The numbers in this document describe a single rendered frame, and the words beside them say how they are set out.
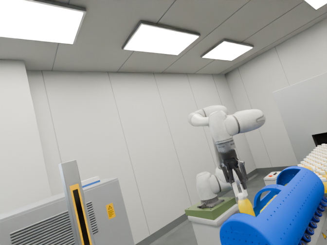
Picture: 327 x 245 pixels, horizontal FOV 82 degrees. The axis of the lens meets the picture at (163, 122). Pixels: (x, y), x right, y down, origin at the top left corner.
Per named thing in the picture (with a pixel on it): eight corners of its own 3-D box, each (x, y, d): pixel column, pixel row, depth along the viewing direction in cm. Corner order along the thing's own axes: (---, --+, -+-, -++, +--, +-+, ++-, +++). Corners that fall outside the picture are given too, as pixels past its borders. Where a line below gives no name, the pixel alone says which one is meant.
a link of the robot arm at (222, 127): (217, 142, 93) (242, 135, 94) (208, 112, 95) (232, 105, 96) (211, 142, 104) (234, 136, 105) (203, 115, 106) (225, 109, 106)
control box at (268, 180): (266, 189, 178) (263, 178, 179) (274, 182, 191) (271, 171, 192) (278, 188, 170) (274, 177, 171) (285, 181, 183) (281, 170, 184)
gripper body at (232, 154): (216, 153, 99) (222, 170, 98) (230, 151, 93) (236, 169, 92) (224, 150, 104) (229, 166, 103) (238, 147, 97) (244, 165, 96)
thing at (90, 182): (75, 190, 209) (74, 183, 209) (96, 183, 226) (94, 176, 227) (79, 190, 201) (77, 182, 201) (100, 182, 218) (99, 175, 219)
